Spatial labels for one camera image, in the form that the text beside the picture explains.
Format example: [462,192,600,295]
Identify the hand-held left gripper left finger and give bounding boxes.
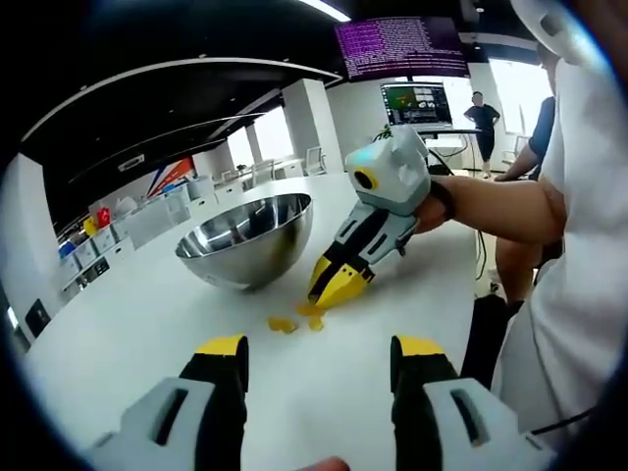
[85,334,250,471]

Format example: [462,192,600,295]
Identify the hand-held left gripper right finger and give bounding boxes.
[391,335,558,471]

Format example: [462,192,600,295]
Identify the stainless steel bowl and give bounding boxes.
[175,192,314,291]

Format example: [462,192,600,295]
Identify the person's right hand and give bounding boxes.
[414,180,449,236]

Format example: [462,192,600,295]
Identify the person's left hand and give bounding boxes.
[306,455,349,471]

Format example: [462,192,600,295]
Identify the computer monitor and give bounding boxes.
[380,80,452,131]

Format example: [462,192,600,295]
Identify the dark desk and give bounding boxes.
[424,126,485,136]

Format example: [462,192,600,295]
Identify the person's black trousers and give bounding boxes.
[460,292,514,392]

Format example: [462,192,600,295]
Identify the white table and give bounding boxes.
[19,170,485,471]

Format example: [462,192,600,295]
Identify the large purple text screen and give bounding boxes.
[334,17,470,82]

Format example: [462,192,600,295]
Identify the linear ceiling light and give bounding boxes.
[298,0,352,24]

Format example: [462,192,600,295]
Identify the row of white storage boxes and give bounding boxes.
[58,171,217,290]

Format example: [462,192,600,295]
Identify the black box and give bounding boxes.
[24,297,51,339]

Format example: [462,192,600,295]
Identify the white head-worn device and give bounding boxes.
[509,0,593,65]

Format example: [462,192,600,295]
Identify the ceiling air conditioner vent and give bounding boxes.
[117,152,146,173]

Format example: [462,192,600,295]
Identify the black wrist strap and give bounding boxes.
[431,177,456,223]

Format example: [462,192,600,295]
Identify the red blue striped wall banner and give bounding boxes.
[144,155,193,198]

